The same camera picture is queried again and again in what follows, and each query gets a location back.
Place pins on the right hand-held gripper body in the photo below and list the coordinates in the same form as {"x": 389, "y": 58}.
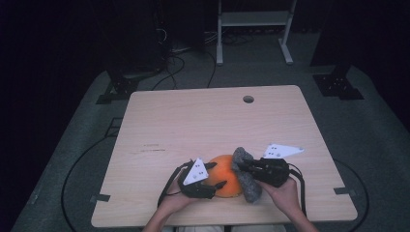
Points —
{"x": 274, "y": 172}

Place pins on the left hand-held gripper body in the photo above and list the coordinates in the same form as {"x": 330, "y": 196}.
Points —
{"x": 195, "y": 190}

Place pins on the orange plush toy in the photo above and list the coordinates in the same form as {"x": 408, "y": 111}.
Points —
{"x": 225, "y": 174}

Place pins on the grey fuzzy cloth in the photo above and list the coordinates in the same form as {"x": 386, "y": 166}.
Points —
{"x": 250, "y": 190}

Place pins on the person's left hand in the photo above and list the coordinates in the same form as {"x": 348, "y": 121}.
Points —
{"x": 174, "y": 203}

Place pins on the person's right hand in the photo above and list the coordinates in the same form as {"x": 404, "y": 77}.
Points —
{"x": 286, "y": 198}

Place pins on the grey tape strip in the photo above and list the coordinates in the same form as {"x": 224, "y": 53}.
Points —
{"x": 345, "y": 191}

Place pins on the black tape strip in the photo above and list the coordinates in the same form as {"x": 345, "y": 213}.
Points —
{"x": 100, "y": 197}

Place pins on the black tape floor marking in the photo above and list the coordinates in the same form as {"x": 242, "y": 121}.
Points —
{"x": 114, "y": 127}

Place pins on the black floor stand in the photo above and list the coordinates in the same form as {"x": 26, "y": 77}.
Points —
{"x": 336, "y": 85}
{"x": 121, "y": 87}

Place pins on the white metal frame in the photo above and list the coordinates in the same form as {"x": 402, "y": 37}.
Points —
{"x": 251, "y": 18}

